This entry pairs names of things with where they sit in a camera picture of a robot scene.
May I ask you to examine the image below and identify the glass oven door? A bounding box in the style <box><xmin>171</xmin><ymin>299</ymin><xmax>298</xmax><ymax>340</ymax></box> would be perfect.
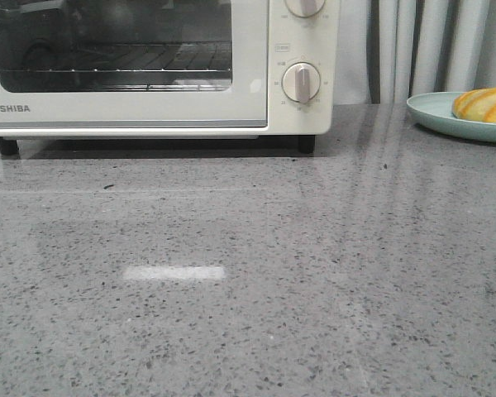
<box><xmin>0</xmin><ymin>1</ymin><xmax>269</xmax><ymax>128</ymax></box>

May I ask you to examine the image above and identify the metal wire oven rack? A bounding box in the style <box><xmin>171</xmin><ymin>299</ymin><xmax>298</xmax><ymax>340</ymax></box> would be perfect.
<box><xmin>0</xmin><ymin>41</ymin><xmax>233</xmax><ymax>93</ymax></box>

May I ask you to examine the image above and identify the black right oven foot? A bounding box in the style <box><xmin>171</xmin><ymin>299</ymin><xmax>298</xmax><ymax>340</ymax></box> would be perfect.
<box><xmin>298</xmin><ymin>135</ymin><xmax>316</xmax><ymax>155</ymax></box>

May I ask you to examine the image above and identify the white Toshiba toaster oven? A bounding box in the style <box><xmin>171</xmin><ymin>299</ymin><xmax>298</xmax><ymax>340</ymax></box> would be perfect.
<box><xmin>0</xmin><ymin>1</ymin><xmax>340</xmax><ymax>141</ymax></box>

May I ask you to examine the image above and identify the golden striped bread roll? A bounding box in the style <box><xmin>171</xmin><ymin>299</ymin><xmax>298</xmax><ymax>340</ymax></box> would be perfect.
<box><xmin>452</xmin><ymin>87</ymin><xmax>496</xmax><ymax>123</ymax></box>

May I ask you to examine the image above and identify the light teal plate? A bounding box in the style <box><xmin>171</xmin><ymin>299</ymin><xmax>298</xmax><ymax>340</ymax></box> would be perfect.
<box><xmin>406</xmin><ymin>92</ymin><xmax>496</xmax><ymax>143</ymax></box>

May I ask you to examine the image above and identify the grey white curtain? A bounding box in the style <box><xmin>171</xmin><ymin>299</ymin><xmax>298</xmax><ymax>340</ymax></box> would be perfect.
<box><xmin>333</xmin><ymin>0</ymin><xmax>496</xmax><ymax>104</ymax></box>

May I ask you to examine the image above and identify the upper oven control knob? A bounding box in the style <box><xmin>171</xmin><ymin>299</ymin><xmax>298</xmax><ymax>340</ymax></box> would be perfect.
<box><xmin>284</xmin><ymin>0</ymin><xmax>326</xmax><ymax>18</ymax></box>

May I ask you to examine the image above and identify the black oven foot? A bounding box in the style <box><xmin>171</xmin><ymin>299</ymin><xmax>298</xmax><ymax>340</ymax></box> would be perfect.
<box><xmin>298</xmin><ymin>135</ymin><xmax>316</xmax><ymax>155</ymax></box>
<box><xmin>0</xmin><ymin>136</ymin><xmax>19</xmax><ymax>156</ymax></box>

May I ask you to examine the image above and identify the black left oven foot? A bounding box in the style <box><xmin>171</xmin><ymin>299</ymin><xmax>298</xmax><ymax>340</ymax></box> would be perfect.
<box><xmin>0</xmin><ymin>136</ymin><xmax>19</xmax><ymax>156</ymax></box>

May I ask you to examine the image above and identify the lower oven timer knob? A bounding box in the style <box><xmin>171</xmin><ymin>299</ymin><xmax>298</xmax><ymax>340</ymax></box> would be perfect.
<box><xmin>282</xmin><ymin>62</ymin><xmax>321</xmax><ymax>104</ymax></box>

